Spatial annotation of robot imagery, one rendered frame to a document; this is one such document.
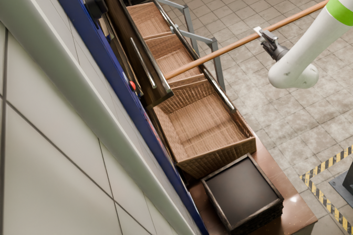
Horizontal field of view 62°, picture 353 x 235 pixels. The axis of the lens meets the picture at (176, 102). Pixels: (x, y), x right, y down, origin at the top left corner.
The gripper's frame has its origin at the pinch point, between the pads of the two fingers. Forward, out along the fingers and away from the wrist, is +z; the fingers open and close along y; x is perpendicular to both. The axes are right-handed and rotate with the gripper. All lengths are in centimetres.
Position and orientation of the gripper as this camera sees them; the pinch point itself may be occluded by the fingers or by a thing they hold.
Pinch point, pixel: (259, 34)
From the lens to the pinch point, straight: 157.5
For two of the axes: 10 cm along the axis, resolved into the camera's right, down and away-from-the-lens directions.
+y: 2.4, 6.2, 7.5
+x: 9.0, -4.3, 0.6
